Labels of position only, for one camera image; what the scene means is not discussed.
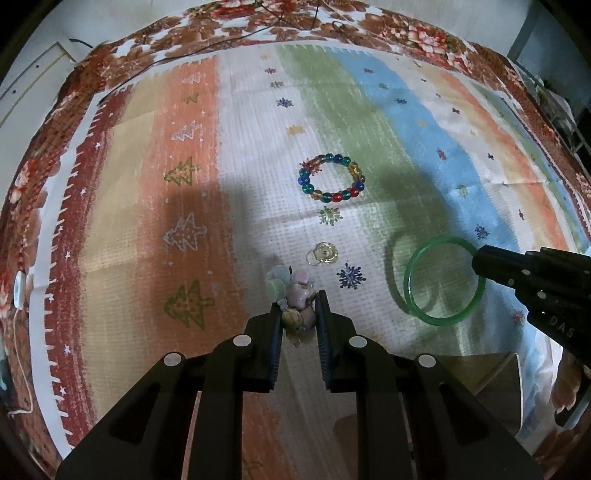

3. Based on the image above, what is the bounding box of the silver metal tin box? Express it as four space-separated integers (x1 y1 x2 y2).
443 352 525 435

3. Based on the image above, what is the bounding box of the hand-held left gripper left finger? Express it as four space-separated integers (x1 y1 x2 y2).
55 302 284 480

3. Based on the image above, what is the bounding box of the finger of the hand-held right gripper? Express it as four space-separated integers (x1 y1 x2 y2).
526 247 591 278
471 245 537 289

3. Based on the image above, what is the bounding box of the person's right hand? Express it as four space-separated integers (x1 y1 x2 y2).
551 354 591 418

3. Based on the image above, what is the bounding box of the small gold charm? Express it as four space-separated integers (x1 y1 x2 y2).
305 241 341 269

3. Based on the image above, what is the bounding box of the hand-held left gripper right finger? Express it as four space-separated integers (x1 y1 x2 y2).
315 291 543 480

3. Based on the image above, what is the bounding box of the pastel charm bracelet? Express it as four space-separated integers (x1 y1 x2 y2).
265 264 320 348

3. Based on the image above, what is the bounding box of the red floral blanket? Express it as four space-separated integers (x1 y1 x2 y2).
0 0 591 480

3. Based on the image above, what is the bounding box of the metal rack frame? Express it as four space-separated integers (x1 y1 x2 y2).
507 0 591 158

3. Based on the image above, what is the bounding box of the green jade bangle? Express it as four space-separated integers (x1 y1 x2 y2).
403 236 487 328

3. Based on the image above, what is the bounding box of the multicolour glass bead bracelet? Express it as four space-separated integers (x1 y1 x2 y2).
298 152 367 203

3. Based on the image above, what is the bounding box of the white cable with round puck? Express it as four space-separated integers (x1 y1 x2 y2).
6 272 36 417

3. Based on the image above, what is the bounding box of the white bed headboard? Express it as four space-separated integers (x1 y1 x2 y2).
0 39 82 126

